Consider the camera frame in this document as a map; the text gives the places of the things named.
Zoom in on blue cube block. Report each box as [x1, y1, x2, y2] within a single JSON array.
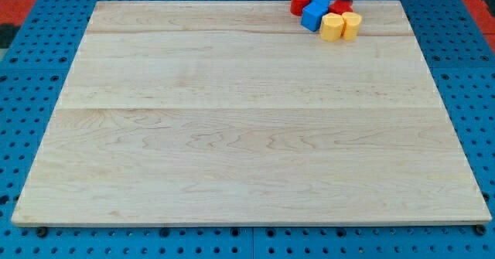
[[300, 2, 328, 32]]

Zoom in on red star block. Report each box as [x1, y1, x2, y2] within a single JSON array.
[[328, 0, 353, 15]]

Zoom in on light wooden board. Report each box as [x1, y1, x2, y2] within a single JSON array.
[[12, 1, 491, 227]]

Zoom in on yellow hexagon block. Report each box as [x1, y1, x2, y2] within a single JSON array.
[[319, 13, 344, 42]]

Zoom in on red cylinder block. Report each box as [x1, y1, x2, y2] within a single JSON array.
[[290, 0, 311, 16]]

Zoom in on yellow rounded block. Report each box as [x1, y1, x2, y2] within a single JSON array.
[[342, 12, 363, 41]]

